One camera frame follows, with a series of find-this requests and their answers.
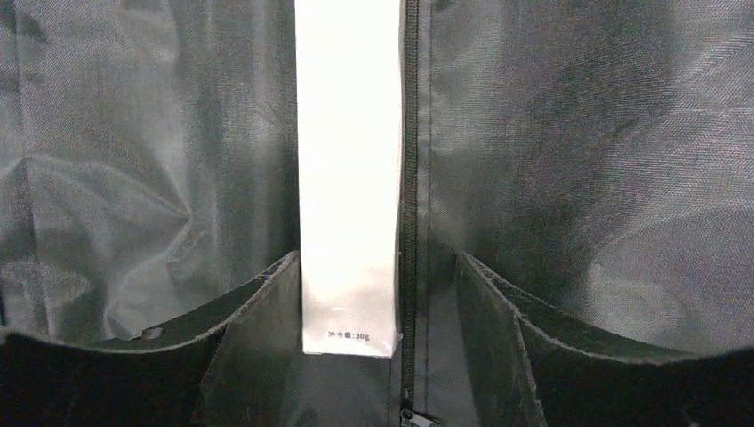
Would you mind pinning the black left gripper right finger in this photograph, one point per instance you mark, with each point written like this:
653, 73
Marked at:
531, 364

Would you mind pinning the white cosmetic box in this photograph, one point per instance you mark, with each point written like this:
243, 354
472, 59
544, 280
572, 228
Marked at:
350, 129

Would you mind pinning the green hard-shell suitcase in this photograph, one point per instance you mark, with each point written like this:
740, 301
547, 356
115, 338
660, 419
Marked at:
597, 155

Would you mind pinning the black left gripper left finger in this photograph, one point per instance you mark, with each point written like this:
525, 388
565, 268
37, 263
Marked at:
223, 364

